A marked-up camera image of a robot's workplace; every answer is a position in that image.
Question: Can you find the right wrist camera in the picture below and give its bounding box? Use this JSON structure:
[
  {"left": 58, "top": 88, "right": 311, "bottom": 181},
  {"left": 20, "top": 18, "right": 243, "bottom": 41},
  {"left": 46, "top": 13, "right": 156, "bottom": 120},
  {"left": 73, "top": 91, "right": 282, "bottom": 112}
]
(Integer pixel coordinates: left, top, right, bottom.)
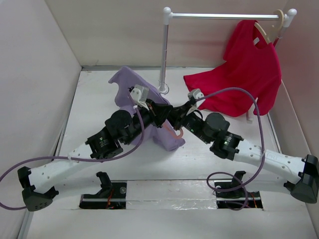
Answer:
[{"left": 187, "top": 89, "right": 205, "bottom": 111}]

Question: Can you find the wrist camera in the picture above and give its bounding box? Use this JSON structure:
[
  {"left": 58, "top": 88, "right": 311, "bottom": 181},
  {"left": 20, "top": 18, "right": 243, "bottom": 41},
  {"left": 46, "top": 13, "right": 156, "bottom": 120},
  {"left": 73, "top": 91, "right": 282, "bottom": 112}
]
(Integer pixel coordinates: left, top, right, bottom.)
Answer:
[
  {"left": 187, "top": 89, "right": 205, "bottom": 111},
  {"left": 129, "top": 85, "right": 149, "bottom": 106}
]

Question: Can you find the red t shirt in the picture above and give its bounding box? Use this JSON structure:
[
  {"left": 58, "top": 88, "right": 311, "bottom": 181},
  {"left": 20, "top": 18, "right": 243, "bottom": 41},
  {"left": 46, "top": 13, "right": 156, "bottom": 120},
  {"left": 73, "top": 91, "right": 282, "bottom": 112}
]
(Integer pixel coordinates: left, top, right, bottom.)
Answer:
[{"left": 183, "top": 20, "right": 282, "bottom": 116}]

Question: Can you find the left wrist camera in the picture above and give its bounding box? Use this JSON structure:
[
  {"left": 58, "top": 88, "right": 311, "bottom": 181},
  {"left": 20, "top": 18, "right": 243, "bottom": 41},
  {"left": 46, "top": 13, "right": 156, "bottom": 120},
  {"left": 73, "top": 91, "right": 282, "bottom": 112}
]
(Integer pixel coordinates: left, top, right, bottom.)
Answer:
[{"left": 129, "top": 85, "right": 149, "bottom": 106}]

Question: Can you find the white metal clothes rack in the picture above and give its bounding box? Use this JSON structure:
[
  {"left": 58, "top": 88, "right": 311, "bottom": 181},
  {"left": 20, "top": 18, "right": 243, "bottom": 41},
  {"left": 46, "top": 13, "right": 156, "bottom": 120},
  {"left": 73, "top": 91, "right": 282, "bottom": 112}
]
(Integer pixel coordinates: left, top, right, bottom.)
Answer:
[{"left": 156, "top": 6, "right": 298, "bottom": 122}]

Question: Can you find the pink plastic hanger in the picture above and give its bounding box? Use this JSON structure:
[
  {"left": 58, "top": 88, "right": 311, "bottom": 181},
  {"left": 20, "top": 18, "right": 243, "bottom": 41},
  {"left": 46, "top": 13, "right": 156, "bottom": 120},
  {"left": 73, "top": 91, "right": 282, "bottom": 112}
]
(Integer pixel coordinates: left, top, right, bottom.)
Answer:
[{"left": 162, "top": 123, "right": 183, "bottom": 139}]

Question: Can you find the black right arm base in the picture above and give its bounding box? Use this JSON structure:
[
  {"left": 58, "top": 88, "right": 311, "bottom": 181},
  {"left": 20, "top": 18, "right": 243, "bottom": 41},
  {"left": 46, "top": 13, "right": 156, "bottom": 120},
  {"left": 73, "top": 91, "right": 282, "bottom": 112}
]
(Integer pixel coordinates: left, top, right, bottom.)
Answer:
[{"left": 213, "top": 177, "right": 263, "bottom": 211}]

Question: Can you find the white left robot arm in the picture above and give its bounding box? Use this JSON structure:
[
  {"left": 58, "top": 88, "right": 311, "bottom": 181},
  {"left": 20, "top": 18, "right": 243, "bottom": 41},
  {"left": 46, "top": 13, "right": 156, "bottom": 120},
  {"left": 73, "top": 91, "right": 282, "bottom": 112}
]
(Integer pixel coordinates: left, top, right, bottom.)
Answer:
[{"left": 17, "top": 100, "right": 173, "bottom": 212}]

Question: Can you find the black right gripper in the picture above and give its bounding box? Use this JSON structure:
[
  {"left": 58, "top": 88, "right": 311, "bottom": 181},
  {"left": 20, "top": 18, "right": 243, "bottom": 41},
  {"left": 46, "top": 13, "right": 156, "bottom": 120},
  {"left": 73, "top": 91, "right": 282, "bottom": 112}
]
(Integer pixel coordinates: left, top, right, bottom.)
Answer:
[{"left": 167, "top": 100, "right": 211, "bottom": 144}]

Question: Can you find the wooden hanger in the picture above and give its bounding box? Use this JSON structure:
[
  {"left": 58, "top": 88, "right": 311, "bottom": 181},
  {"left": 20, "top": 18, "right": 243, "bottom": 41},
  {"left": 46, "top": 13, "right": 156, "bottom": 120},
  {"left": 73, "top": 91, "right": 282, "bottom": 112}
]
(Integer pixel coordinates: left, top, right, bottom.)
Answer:
[{"left": 254, "top": 9, "right": 285, "bottom": 46}]

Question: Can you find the purple t shirt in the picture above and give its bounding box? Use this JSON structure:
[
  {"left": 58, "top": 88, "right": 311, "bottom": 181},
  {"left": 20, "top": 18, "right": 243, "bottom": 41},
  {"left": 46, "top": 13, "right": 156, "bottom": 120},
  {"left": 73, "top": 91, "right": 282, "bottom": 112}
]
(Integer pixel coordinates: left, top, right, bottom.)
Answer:
[{"left": 108, "top": 66, "right": 185, "bottom": 151}]

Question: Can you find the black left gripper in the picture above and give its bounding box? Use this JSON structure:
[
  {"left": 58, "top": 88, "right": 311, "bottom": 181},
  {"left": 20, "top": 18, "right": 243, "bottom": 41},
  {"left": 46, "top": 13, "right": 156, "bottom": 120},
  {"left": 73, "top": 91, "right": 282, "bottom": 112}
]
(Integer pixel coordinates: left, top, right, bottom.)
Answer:
[{"left": 123, "top": 100, "right": 173, "bottom": 146}]

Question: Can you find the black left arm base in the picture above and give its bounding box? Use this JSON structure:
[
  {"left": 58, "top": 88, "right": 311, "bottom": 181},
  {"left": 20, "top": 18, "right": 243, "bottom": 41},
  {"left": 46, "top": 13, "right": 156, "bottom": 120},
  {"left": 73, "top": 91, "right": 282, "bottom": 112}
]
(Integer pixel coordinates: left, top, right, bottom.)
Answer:
[{"left": 79, "top": 172, "right": 127, "bottom": 210}]

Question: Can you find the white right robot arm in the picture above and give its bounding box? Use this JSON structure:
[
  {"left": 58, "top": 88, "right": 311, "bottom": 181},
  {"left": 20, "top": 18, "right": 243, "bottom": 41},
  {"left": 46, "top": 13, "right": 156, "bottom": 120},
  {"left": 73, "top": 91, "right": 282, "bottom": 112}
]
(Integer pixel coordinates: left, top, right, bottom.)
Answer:
[{"left": 168, "top": 108, "right": 319, "bottom": 204}]

